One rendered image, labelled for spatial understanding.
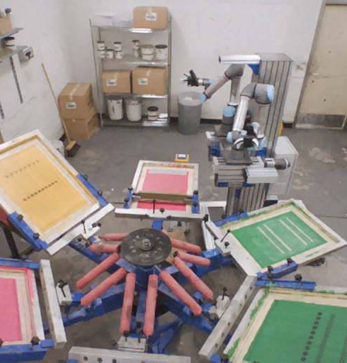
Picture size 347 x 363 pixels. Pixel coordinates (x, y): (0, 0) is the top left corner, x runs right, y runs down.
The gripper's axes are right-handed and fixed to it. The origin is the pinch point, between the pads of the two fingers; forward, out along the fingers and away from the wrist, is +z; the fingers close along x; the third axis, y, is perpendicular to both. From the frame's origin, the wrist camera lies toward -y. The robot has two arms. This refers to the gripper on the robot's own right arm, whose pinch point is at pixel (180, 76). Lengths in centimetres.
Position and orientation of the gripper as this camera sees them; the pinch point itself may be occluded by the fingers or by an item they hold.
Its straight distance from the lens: 348.8
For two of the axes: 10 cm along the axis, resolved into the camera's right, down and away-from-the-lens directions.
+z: -9.2, -2.4, 3.2
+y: 0.4, 7.4, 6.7
